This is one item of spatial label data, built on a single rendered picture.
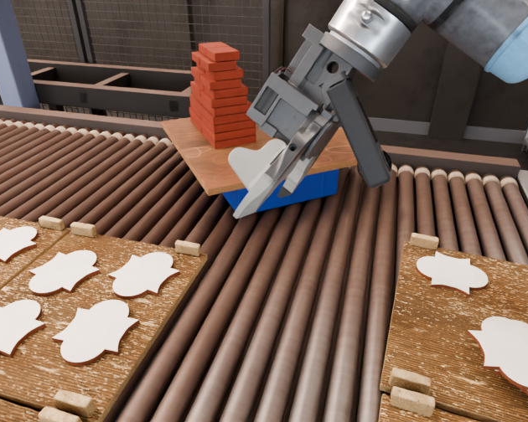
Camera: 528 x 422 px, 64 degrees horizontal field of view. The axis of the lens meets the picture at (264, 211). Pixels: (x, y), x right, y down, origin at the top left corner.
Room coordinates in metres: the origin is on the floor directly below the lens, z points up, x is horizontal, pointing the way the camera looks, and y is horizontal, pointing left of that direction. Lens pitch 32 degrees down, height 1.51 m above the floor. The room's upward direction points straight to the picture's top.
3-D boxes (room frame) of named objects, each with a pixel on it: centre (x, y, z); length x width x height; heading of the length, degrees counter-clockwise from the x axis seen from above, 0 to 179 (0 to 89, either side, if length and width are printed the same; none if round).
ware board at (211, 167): (1.19, 0.00, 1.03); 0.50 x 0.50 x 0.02; 24
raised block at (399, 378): (0.41, -0.22, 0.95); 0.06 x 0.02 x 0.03; 69
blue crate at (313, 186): (1.12, -0.01, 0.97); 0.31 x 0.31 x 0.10; 24
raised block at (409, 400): (0.38, -0.22, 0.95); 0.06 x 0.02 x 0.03; 71
